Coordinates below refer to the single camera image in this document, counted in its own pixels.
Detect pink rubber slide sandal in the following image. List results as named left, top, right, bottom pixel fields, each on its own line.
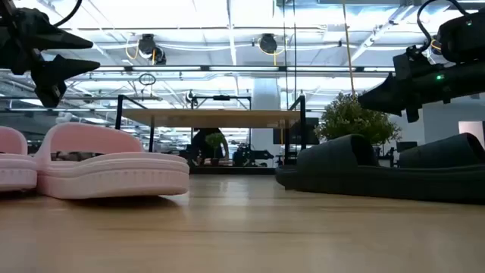
left=0, top=125, right=38, bottom=193
left=35, top=121, right=191, bottom=200

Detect large black monitor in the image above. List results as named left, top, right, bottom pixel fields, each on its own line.
left=272, top=117, right=321, bottom=146

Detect black ceiling cable reel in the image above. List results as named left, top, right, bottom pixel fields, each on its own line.
left=258, top=33, right=279, bottom=55
left=137, top=33, right=167, bottom=66

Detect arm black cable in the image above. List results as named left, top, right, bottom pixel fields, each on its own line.
left=52, top=0, right=83, bottom=28
left=415, top=0, right=469, bottom=52

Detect bushy green potted plant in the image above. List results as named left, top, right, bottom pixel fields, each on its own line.
left=314, top=92, right=402, bottom=146

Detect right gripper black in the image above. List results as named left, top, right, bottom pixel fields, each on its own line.
left=357, top=45, right=485, bottom=124

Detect black rubber slide sandal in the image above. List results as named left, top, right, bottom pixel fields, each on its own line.
left=397, top=132, right=485, bottom=170
left=274, top=133, right=485, bottom=206

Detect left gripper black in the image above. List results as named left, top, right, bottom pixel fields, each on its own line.
left=0, top=0, right=102, bottom=108

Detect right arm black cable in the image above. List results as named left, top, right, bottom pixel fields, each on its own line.
left=415, top=0, right=469, bottom=52

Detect small green potted plant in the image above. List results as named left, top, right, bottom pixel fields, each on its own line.
left=205, top=132, right=226, bottom=166

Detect standing person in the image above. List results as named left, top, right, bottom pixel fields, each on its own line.
left=190, top=127, right=230, bottom=166

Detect wooden shelf with black frame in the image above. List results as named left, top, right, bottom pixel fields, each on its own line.
left=114, top=94, right=308, bottom=167

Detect yellow hanging cable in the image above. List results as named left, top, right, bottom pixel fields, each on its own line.
left=342, top=0, right=357, bottom=98

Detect background black rig frame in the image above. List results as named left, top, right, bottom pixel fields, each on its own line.
left=190, top=94, right=254, bottom=152

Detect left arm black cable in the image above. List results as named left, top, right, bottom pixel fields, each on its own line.
left=52, top=0, right=83, bottom=28

